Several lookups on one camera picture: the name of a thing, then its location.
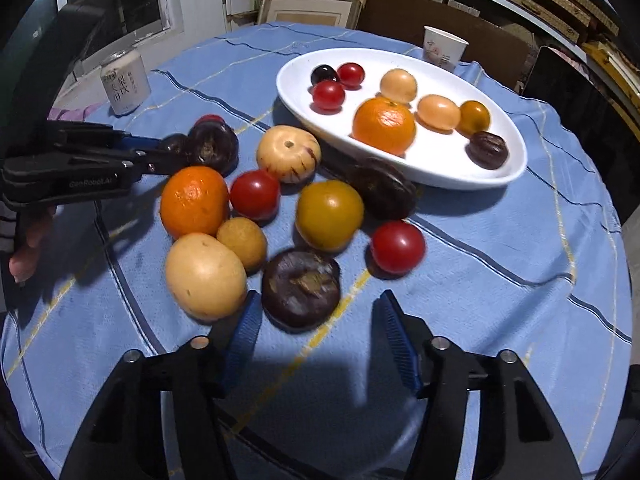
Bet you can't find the yellow green tomato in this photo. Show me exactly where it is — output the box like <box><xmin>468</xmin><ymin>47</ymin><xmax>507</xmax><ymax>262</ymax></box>
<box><xmin>295</xmin><ymin>180</ymin><xmax>366</xmax><ymax>253</ymax></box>

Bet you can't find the orange yellow tomato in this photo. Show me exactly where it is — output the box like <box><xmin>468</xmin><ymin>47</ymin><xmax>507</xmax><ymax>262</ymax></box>
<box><xmin>457</xmin><ymin>100</ymin><xmax>492</xmax><ymax>137</ymax></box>

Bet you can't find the white beverage can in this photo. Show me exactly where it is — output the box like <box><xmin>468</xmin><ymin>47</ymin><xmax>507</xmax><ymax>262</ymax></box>
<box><xmin>100</xmin><ymin>50</ymin><xmax>152</xmax><ymax>117</ymax></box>

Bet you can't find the framed picture in cardboard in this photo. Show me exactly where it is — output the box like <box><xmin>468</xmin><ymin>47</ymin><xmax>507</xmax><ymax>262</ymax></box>
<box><xmin>257</xmin><ymin>0</ymin><xmax>368</xmax><ymax>28</ymax></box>

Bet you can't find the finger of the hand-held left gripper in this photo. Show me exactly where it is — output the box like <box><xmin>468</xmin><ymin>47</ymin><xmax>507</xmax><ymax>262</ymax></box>
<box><xmin>47</xmin><ymin>121</ymin><xmax>168</xmax><ymax>157</ymax></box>
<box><xmin>117</xmin><ymin>152</ymin><xmax>190</xmax><ymax>177</ymax></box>

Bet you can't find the white paper cup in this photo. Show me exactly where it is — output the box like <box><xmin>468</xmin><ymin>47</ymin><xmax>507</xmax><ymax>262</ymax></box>
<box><xmin>422</xmin><ymin>26</ymin><xmax>470</xmax><ymax>72</ymax></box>

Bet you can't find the pink cloth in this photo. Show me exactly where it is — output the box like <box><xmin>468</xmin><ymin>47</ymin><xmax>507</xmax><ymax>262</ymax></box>
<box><xmin>50</xmin><ymin>102</ymin><xmax>103</xmax><ymax>122</ymax></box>

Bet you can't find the blue checked tablecloth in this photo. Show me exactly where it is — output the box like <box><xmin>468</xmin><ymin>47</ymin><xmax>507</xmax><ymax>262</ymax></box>
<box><xmin>0</xmin><ymin>22</ymin><xmax>633</xmax><ymax>480</ymax></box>

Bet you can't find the small striped pepino melon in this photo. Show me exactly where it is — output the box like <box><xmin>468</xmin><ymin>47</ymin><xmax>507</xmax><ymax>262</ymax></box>
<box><xmin>380</xmin><ymin>68</ymin><xmax>418</xmax><ymax>104</ymax></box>

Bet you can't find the white oval plate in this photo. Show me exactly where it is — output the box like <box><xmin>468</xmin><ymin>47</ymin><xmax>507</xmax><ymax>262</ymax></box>
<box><xmin>276</xmin><ymin>47</ymin><xmax>529</xmax><ymax>191</ymax></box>

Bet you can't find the window with white frame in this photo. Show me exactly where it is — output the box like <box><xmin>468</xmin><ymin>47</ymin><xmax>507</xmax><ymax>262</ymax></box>
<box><xmin>65</xmin><ymin>0</ymin><xmax>176</xmax><ymax>51</ymax></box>

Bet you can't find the dark brown mangosteen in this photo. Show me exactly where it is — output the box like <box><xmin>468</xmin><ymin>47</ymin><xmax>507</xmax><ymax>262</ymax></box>
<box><xmin>261</xmin><ymin>248</ymin><xmax>342</xmax><ymax>331</ymax></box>

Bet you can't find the large pale yellow melon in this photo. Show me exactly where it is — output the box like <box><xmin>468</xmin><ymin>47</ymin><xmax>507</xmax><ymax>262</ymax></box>
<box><xmin>165</xmin><ymin>232</ymin><xmax>248</xmax><ymax>322</ymax></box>

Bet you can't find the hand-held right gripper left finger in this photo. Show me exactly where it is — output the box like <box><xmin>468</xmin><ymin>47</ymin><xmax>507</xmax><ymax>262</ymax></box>
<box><xmin>59</xmin><ymin>290</ymin><xmax>263</xmax><ymax>480</ymax></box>

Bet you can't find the dark purple passion fruit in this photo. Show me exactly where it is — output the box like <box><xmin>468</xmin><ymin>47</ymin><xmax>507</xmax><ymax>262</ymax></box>
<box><xmin>187</xmin><ymin>121</ymin><xmax>240</xmax><ymax>177</ymax></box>

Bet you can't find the person's left hand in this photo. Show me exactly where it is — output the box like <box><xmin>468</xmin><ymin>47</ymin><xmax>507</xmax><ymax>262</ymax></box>
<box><xmin>9</xmin><ymin>204</ymin><xmax>57</xmax><ymax>286</ymax></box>

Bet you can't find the tan pepino melon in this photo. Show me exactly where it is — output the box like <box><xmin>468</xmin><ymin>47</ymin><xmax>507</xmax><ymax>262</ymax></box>
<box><xmin>416</xmin><ymin>94</ymin><xmax>461</xmax><ymax>133</ymax></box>

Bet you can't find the dark brown water chestnut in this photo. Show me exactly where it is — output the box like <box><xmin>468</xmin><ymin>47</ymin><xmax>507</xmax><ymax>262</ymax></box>
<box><xmin>345</xmin><ymin>156</ymin><xmax>418</xmax><ymax>222</ymax></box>
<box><xmin>466</xmin><ymin>130</ymin><xmax>509</xmax><ymax>169</ymax></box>

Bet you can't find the small tan longan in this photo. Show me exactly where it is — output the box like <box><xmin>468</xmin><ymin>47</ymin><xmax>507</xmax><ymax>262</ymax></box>
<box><xmin>216</xmin><ymin>216</ymin><xmax>268</xmax><ymax>271</ymax></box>

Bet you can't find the purple striped pepino melon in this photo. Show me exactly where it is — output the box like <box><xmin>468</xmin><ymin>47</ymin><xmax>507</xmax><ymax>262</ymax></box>
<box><xmin>256</xmin><ymin>125</ymin><xmax>322</xmax><ymax>184</ymax></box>

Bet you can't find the orange mandarin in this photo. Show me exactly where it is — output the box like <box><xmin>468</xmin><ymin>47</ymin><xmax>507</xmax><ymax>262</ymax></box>
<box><xmin>352</xmin><ymin>96</ymin><xmax>417</xmax><ymax>157</ymax></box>
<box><xmin>160</xmin><ymin>165</ymin><xmax>231</xmax><ymax>241</ymax></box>

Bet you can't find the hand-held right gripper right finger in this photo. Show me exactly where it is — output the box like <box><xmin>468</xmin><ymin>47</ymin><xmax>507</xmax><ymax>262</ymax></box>
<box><xmin>370</xmin><ymin>289</ymin><xmax>583</xmax><ymax>480</ymax></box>

